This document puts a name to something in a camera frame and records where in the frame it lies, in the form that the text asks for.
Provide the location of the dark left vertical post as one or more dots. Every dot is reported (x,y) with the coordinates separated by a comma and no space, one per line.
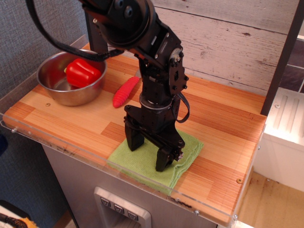
(96,41)

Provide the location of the yellow object at corner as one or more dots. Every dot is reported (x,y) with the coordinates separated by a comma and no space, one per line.
(28,222)

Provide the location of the stainless steel bowl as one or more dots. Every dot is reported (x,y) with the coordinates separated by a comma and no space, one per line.
(51,76)

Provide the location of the clear acrylic edge guard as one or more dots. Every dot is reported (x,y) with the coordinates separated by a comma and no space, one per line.
(210,177)

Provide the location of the red-handled metal fork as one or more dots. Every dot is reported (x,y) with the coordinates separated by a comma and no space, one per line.
(124,91)

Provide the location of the grey toy fridge cabinet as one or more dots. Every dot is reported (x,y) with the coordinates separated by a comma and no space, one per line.
(78,181)

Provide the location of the green cloth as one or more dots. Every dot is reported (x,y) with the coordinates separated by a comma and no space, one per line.
(141,164)

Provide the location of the dark vertical post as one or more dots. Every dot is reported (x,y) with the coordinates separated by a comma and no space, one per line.
(96,41)
(283,60)

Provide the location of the red toy bell pepper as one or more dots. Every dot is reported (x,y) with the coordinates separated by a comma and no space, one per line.
(80,74)

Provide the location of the white toy sink unit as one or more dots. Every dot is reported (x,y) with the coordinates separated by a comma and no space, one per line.
(280,156)

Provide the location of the dark right vertical post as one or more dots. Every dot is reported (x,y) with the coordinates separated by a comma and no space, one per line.
(283,60)

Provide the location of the silver dispenser panel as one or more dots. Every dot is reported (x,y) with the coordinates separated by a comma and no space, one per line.
(116,212)

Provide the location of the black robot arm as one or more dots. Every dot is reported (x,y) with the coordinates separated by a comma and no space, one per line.
(134,26)

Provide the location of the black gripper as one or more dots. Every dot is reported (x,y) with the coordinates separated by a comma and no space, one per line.
(158,126)

